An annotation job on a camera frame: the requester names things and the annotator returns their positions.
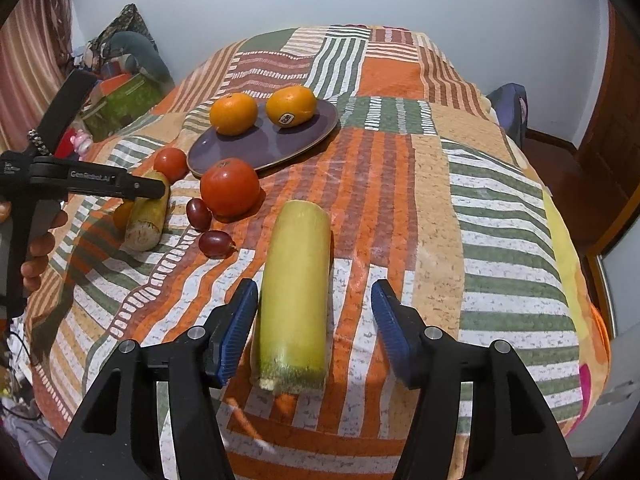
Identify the grey cushion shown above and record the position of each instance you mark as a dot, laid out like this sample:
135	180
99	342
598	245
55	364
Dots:
147	60

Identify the plain orange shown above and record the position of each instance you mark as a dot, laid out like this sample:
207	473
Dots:
233	114

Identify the small red tomato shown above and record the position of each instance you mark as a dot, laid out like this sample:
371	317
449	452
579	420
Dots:
170	164

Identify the blue bag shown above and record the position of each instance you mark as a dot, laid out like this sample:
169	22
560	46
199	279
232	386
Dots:
507	110

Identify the small yellow zucchini piece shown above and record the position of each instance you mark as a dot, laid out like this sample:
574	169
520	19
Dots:
145	222

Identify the small orange fruit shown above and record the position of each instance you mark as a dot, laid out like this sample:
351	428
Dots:
121	216

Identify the person's left hand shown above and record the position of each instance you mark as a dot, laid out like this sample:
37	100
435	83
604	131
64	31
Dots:
40	252

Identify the striped curtain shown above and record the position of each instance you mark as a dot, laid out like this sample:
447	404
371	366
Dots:
30	60

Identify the large yellow-green zucchini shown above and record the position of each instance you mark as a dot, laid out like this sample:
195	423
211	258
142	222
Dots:
297	285

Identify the patterned dark pillow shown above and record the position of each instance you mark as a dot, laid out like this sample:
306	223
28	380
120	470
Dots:
127	22

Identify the purple oval plate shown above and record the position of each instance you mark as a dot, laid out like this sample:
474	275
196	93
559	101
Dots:
280	146

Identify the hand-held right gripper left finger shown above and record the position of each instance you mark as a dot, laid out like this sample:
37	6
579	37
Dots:
240	322

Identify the pink toy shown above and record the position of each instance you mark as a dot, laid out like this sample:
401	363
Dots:
75	144

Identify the orange with sticker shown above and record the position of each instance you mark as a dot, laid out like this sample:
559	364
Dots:
291	105

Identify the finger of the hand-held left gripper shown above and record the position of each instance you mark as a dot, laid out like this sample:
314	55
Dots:
145	186

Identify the dark red grape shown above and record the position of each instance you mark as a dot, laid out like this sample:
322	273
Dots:
199	214
215	244

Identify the large red tomato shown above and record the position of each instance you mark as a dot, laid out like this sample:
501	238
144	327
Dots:
230	187

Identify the white cabinet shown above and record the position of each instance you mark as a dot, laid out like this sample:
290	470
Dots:
617	360

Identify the wooden door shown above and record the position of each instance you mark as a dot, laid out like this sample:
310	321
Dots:
617	135

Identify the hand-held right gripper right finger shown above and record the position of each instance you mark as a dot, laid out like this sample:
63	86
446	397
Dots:
391	325

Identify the green cardboard box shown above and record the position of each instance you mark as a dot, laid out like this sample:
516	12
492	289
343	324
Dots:
125	102

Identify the striped patchwork blanket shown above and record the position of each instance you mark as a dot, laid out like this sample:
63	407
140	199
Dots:
400	185

